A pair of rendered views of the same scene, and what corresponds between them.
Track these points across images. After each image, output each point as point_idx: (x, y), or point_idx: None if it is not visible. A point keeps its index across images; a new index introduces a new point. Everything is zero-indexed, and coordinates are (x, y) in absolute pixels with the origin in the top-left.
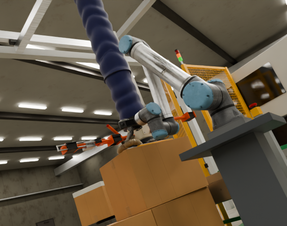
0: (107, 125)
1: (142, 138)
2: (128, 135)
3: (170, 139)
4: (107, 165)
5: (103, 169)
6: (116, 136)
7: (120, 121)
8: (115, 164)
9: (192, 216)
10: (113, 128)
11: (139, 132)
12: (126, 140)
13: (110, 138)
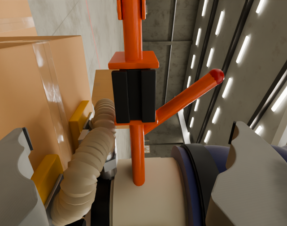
0: (216, 74)
1: (110, 217)
2: None
3: None
4: (53, 38)
5: (61, 36)
6: (141, 95)
7: (264, 142)
8: None
9: None
10: (192, 98)
11: (139, 212)
12: (6, 135)
13: (140, 59)
